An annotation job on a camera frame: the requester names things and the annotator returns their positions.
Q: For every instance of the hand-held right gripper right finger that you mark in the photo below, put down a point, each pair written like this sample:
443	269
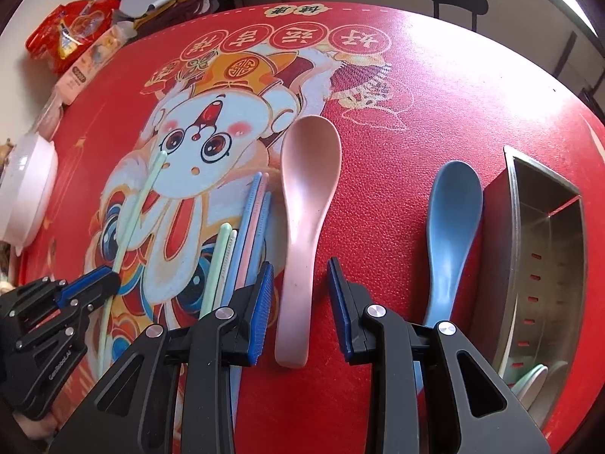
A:
338	307

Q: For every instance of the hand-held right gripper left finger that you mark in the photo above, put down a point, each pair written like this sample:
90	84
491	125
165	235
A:
262	312

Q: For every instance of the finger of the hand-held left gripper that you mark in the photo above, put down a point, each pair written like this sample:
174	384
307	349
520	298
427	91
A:
90	283
56	333

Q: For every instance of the green chopstick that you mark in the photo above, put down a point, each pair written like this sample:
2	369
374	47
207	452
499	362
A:
142	203
217	265

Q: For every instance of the white chopstick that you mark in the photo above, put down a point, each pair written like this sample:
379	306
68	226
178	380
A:
230	246

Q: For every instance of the blue chopstick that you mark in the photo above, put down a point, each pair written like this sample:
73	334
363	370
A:
250	208
265	217

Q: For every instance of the pink chopstick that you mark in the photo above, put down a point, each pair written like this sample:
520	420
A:
261	198

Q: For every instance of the pink spoon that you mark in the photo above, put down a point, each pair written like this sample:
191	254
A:
307	175

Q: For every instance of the blue spoon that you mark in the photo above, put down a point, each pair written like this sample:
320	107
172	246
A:
453	208

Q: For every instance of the pale green spoon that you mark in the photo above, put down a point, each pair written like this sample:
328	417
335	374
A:
529	380

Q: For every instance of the stainless steel utensil holder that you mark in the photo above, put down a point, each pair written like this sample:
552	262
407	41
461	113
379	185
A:
539	227

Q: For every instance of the white spoon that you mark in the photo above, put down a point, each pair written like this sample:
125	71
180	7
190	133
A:
548	388

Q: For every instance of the person's left hand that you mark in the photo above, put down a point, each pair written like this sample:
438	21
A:
35	429

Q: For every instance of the white bowl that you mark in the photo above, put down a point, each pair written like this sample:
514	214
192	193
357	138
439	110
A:
28	184

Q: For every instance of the red printed table mat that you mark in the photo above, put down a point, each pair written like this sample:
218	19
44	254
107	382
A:
401	118

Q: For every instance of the red snack packet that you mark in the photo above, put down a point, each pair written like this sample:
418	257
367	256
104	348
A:
52	33

